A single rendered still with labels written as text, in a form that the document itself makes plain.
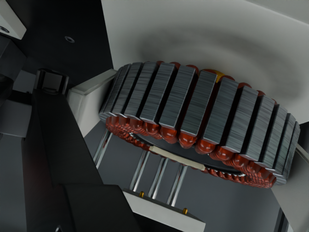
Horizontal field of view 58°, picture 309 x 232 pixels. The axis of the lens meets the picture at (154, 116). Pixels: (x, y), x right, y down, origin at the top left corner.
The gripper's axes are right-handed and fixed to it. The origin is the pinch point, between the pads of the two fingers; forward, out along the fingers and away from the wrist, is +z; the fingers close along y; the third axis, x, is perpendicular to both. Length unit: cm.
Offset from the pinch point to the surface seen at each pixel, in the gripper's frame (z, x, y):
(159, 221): -0.4, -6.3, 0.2
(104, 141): 5.8, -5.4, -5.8
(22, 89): 23.5, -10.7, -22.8
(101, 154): 5.3, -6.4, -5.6
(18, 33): 8.4, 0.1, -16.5
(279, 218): 17.3, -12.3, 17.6
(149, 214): -0.4, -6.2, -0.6
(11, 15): 7.0, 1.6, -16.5
